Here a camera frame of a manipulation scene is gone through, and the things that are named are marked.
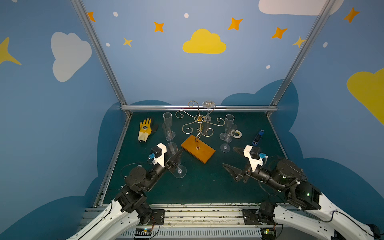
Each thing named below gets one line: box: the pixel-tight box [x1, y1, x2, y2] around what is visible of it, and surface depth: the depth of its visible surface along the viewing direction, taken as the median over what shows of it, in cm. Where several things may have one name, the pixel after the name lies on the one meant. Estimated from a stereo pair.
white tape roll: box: [233, 129, 243, 139], surface depth 110 cm
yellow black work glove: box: [138, 118, 152, 143], surface depth 109 cm
